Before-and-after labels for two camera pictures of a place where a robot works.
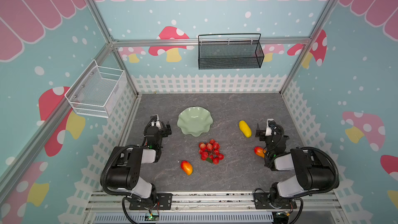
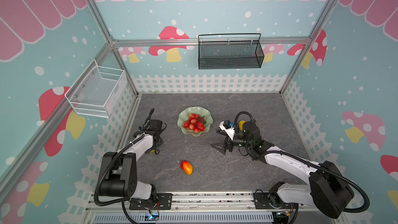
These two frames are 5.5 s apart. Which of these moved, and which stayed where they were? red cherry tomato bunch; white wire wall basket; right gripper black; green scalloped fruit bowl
Moved: red cherry tomato bunch; right gripper black
Stayed: white wire wall basket; green scalloped fruit bowl
